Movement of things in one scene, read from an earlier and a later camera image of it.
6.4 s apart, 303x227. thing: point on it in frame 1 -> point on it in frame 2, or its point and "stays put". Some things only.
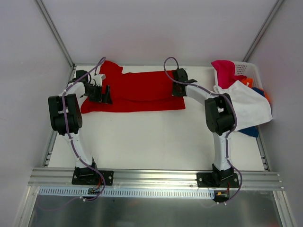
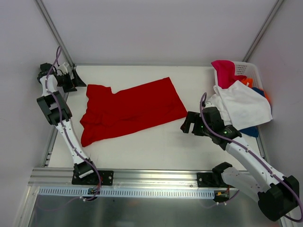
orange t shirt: x=249 y=82 stays put
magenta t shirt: x=226 y=74 stays put
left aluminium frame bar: x=72 y=72 stays put
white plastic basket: x=247 y=69 stays put
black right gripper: x=177 y=88 -> x=193 y=123
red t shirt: x=135 y=91 -> x=108 y=115
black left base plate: x=89 y=176 stays put
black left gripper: x=103 y=95 -> x=73 y=77
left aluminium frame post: x=56 y=34 stays put
